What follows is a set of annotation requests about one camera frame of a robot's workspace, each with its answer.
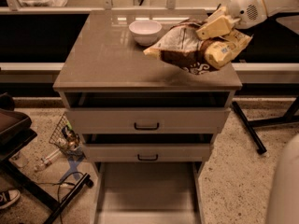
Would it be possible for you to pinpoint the brown chip bag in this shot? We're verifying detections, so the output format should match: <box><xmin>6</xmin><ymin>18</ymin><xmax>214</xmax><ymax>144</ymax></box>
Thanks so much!
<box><xmin>143</xmin><ymin>18</ymin><xmax>253</xmax><ymax>77</ymax></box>

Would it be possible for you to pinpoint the black stand left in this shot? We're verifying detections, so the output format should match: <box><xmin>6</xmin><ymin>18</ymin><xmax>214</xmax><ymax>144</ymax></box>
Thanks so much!
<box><xmin>0</xmin><ymin>97</ymin><xmax>94</xmax><ymax>224</ymax></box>

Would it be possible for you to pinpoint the grey drawer cabinet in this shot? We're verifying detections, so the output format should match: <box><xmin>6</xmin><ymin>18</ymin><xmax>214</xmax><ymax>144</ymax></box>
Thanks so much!
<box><xmin>53</xmin><ymin>9</ymin><xmax>241</xmax><ymax>220</ymax></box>

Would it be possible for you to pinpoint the white ceramic bowl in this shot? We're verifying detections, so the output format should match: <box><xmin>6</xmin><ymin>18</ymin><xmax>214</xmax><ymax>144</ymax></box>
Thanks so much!
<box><xmin>129</xmin><ymin>20</ymin><xmax>162</xmax><ymax>46</ymax></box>

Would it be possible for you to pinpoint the open bottom drawer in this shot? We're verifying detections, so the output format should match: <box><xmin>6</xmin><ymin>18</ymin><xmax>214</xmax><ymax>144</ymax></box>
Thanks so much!
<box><xmin>91</xmin><ymin>162</ymin><xmax>206</xmax><ymax>224</ymax></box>

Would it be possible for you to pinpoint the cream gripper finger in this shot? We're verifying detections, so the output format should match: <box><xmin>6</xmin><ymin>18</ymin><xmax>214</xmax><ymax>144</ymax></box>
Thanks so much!
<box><xmin>204</xmin><ymin>29</ymin><xmax>252</xmax><ymax>69</ymax></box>
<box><xmin>196</xmin><ymin>7</ymin><xmax>240</xmax><ymax>40</ymax></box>

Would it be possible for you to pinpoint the blue tape cross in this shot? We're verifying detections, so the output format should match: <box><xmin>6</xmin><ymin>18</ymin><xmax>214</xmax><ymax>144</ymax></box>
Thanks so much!
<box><xmin>60</xmin><ymin>155</ymin><xmax>84</xmax><ymax>181</ymax></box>

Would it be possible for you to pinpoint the drawer with handle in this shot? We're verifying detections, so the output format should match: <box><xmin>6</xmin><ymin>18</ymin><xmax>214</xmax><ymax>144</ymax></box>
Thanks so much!
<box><xmin>65</xmin><ymin>108</ymin><xmax>230</xmax><ymax>134</ymax></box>
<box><xmin>82</xmin><ymin>144</ymin><xmax>212</xmax><ymax>162</ymax></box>

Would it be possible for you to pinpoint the black cable on floor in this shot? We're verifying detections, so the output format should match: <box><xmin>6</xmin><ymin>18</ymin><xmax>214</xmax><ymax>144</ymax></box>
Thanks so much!
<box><xmin>34</xmin><ymin>171</ymin><xmax>87</xmax><ymax>224</ymax></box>

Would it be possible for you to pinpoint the wire basket with items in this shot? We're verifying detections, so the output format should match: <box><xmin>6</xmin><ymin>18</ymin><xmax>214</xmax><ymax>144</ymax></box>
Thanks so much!
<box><xmin>50</xmin><ymin>114</ymin><xmax>83</xmax><ymax>157</ymax></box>

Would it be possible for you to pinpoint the black stand right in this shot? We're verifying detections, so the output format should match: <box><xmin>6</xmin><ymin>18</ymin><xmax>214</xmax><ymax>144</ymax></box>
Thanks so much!
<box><xmin>232</xmin><ymin>96</ymin><xmax>299</xmax><ymax>155</ymax></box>

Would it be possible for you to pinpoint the black stand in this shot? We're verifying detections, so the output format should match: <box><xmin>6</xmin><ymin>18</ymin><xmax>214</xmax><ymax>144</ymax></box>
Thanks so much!
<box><xmin>0</xmin><ymin>97</ymin><xmax>94</xmax><ymax>224</ymax></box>
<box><xmin>232</xmin><ymin>96</ymin><xmax>299</xmax><ymax>155</ymax></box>

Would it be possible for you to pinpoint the middle drawer with handle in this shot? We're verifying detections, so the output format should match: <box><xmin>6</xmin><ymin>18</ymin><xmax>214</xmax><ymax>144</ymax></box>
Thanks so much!
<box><xmin>82</xmin><ymin>144</ymin><xmax>212</xmax><ymax>162</ymax></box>

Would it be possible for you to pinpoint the black and white sneaker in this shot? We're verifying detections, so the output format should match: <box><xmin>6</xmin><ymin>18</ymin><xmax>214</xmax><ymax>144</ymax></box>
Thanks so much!
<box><xmin>0</xmin><ymin>189</ymin><xmax>21</xmax><ymax>210</ymax></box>

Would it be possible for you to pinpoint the top drawer with handle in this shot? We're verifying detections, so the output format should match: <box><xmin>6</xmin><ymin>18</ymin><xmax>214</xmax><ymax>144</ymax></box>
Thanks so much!
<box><xmin>65</xmin><ymin>108</ymin><xmax>230</xmax><ymax>134</ymax></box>

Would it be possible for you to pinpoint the clear plastic bottle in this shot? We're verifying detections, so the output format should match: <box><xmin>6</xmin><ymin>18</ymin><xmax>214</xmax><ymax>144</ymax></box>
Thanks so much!
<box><xmin>34</xmin><ymin>149</ymin><xmax>62</xmax><ymax>172</ymax></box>

